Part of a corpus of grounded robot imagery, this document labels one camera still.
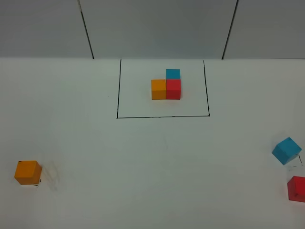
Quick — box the template orange block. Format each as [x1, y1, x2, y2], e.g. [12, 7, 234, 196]
[151, 79, 166, 100]

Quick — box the template blue block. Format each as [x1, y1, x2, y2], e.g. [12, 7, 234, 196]
[166, 69, 181, 80]

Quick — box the template red block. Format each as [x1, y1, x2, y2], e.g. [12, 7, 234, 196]
[166, 79, 181, 100]

